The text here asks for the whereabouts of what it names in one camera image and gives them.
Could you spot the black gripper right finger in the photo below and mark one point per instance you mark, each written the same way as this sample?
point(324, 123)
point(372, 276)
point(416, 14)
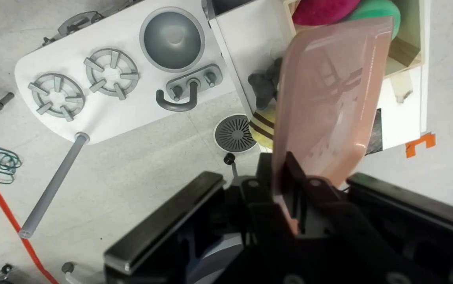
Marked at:
point(402, 199)

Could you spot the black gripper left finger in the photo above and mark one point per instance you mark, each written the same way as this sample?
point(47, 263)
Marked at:
point(140, 243)

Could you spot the pink plastic tray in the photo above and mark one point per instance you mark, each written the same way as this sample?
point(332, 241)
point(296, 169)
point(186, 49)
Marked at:
point(329, 90)

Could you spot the grey counter leg pole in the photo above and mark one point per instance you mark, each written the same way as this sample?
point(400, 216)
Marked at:
point(53, 186)

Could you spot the grey toy stove burner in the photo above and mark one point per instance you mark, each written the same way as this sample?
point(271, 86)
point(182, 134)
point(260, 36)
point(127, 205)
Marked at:
point(111, 72)

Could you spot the grey toy faucet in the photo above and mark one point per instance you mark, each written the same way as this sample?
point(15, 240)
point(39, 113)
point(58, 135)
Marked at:
point(182, 93)

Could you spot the yellow black striped ball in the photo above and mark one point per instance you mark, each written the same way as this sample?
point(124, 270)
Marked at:
point(263, 126)

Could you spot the white toy kitchen counter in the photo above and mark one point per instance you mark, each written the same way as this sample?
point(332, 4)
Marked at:
point(140, 64)

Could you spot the grey plush toy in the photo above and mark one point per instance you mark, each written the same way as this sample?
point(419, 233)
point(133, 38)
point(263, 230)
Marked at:
point(266, 83)

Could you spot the green plush toy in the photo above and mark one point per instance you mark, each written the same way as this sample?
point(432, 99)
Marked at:
point(378, 8)

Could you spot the grey toy sink bowl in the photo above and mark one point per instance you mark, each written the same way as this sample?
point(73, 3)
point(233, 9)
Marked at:
point(173, 38)

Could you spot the magenta plush toy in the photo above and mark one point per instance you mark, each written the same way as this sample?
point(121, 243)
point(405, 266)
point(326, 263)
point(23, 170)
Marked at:
point(323, 11)

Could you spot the white toy kitchen cabinet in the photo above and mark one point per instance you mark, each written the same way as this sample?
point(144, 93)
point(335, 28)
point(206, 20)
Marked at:
point(253, 33)

